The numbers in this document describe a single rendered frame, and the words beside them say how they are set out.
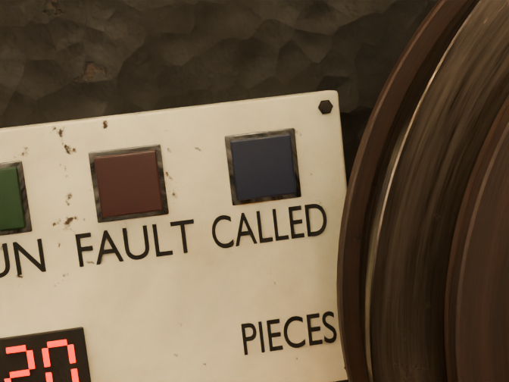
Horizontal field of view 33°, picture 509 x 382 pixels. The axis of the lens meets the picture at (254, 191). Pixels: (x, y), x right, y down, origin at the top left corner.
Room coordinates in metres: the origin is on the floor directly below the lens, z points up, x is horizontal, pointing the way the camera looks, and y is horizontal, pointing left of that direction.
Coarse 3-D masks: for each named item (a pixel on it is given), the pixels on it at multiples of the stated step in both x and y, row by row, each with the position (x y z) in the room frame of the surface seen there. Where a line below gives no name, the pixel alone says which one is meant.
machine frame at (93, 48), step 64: (0, 0) 0.52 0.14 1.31; (64, 0) 0.52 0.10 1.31; (128, 0) 0.53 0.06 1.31; (192, 0) 0.53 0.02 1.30; (256, 0) 0.53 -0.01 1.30; (320, 0) 0.54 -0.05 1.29; (384, 0) 0.54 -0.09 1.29; (0, 64) 0.52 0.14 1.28; (64, 64) 0.52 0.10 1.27; (128, 64) 0.53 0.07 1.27; (192, 64) 0.53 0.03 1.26; (256, 64) 0.53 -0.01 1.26; (320, 64) 0.54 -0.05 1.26; (384, 64) 0.54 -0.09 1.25
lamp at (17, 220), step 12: (0, 168) 0.49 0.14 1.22; (12, 168) 0.49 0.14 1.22; (0, 180) 0.49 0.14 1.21; (12, 180) 0.49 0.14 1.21; (0, 192) 0.49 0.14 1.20; (12, 192) 0.49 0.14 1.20; (0, 204) 0.49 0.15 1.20; (12, 204) 0.49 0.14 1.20; (0, 216) 0.49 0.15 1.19; (12, 216) 0.49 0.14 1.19; (0, 228) 0.49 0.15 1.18; (12, 228) 0.49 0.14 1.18
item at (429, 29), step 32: (448, 0) 0.45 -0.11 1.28; (416, 32) 0.46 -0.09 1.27; (416, 64) 0.45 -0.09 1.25; (384, 96) 0.45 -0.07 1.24; (384, 128) 0.45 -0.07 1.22; (352, 192) 0.45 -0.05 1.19; (352, 224) 0.45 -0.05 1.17; (352, 256) 0.45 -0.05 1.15; (352, 288) 0.45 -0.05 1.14; (352, 320) 0.45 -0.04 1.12; (352, 352) 0.45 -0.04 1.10
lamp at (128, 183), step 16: (96, 160) 0.50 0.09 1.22; (112, 160) 0.50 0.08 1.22; (128, 160) 0.50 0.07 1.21; (144, 160) 0.50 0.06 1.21; (96, 176) 0.50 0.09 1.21; (112, 176) 0.50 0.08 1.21; (128, 176) 0.50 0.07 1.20; (144, 176) 0.50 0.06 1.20; (112, 192) 0.50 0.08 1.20; (128, 192) 0.50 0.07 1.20; (144, 192) 0.50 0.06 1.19; (160, 192) 0.50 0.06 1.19; (112, 208) 0.50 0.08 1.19; (128, 208) 0.50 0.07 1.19; (144, 208) 0.50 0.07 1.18; (160, 208) 0.50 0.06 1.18
